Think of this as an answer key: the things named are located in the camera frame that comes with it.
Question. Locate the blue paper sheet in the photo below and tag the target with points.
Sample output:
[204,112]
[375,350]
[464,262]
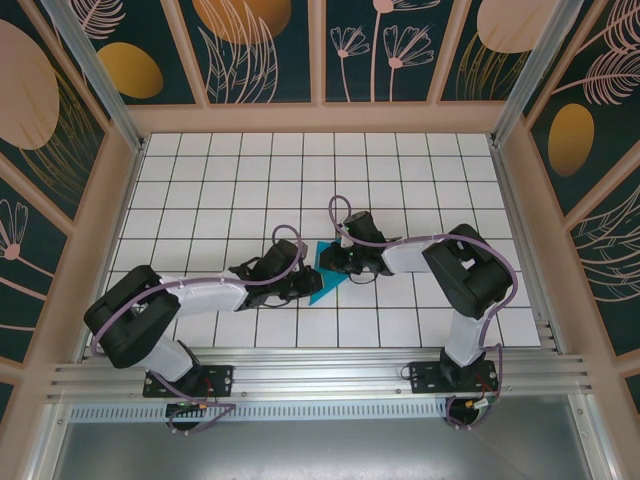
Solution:
[327,292]

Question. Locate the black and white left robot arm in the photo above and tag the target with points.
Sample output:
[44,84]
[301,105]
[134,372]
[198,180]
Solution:
[130,330]

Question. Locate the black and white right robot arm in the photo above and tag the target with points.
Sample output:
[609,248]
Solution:
[470,280]

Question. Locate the grey metal shelf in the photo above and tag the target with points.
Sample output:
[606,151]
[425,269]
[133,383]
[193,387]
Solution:
[320,450]

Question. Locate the aluminium mounting rail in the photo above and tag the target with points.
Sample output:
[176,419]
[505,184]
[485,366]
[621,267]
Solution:
[320,370]

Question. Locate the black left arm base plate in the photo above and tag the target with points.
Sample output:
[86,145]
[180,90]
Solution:
[220,380]

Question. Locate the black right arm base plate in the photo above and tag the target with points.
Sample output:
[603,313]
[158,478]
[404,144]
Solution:
[425,380]

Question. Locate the aluminium side rail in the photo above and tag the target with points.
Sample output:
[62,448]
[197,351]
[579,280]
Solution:
[511,200]

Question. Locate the aluminium frame post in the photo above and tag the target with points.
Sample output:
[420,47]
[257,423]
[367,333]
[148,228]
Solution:
[95,65]
[537,65]

